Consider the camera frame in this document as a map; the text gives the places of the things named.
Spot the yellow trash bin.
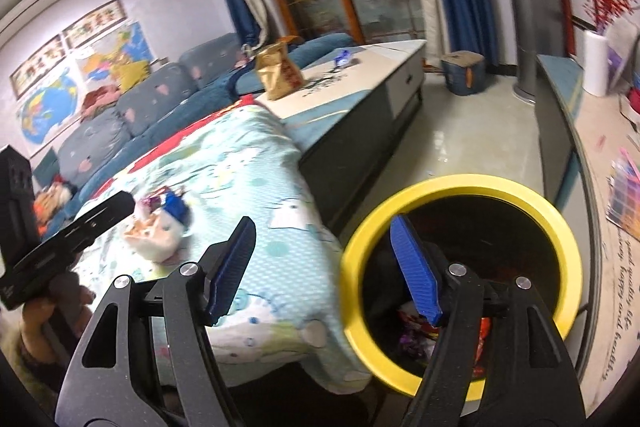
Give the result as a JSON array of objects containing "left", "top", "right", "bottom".
[{"left": 339, "top": 173, "right": 583, "bottom": 400}]

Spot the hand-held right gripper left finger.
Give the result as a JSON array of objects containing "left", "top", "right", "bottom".
[{"left": 54, "top": 216, "right": 258, "bottom": 427}]

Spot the colourful booklet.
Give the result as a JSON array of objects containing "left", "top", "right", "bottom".
[{"left": 605, "top": 147, "right": 640, "bottom": 228}]

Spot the white paper towel roll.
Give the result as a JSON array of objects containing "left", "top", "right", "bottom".
[{"left": 582, "top": 29, "right": 610, "bottom": 98}]

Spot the grey round column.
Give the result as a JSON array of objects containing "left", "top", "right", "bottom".
[{"left": 487, "top": 0, "right": 566, "bottom": 100}]

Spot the gold paper bag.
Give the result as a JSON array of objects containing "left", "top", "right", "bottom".
[{"left": 256, "top": 38, "right": 306, "bottom": 102}]

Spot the orange clothes pile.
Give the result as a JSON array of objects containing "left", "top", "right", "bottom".
[{"left": 32, "top": 177, "right": 76, "bottom": 223}]

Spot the person's left hand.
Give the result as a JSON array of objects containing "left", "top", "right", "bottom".
[{"left": 22, "top": 269, "right": 97, "bottom": 348}]

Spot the framed embroidery picture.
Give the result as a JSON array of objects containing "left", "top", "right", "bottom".
[
  {"left": 62, "top": 0, "right": 125, "bottom": 48},
  {"left": 10, "top": 34, "right": 66, "bottom": 100}
]

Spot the pink clothes pile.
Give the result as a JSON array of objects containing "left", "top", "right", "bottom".
[{"left": 80, "top": 89, "right": 121, "bottom": 122}]

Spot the white plastic bag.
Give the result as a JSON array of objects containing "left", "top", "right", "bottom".
[{"left": 122, "top": 202, "right": 188, "bottom": 263}]

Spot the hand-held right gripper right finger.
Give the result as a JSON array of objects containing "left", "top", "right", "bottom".
[{"left": 390, "top": 214, "right": 583, "bottom": 427}]

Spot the light blue cartoon printed blanket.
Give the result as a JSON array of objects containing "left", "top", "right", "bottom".
[{"left": 75, "top": 107, "right": 373, "bottom": 395}]

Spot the red sheet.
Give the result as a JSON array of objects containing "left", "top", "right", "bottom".
[{"left": 90, "top": 96, "right": 261, "bottom": 200}]

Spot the country map poster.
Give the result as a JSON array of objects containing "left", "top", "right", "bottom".
[{"left": 75, "top": 21, "right": 153, "bottom": 82}]

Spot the teal board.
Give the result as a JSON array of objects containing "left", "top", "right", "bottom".
[{"left": 35, "top": 147, "right": 58, "bottom": 180}]

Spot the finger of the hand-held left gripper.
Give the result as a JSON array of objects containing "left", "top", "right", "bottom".
[{"left": 60, "top": 191, "right": 137, "bottom": 254}]

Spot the blue sofa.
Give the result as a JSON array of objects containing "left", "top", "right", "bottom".
[{"left": 30, "top": 32, "right": 358, "bottom": 233}]

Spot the world map poster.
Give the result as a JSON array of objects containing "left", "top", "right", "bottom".
[{"left": 15, "top": 72, "right": 86, "bottom": 158}]

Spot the yellow pillow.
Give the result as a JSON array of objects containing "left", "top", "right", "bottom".
[{"left": 112, "top": 59, "right": 151, "bottom": 90}]

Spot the blue grey stool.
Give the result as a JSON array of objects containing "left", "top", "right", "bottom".
[{"left": 441, "top": 51, "right": 487, "bottom": 96}]

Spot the grey heart print cushion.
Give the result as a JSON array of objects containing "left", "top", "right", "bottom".
[
  {"left": 116, "top": 62, "right": 197, "bottom": 138},
  {"left": 179, "top": 32, "right": 243, "bottom": 90},
  {"left": 57, "top": 107, "right": 133, "bottom": 188}
]

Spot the person's left forearm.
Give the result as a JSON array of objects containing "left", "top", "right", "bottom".
[{"left": 0, "top": 322, "right": 68, "bottom": 413}]

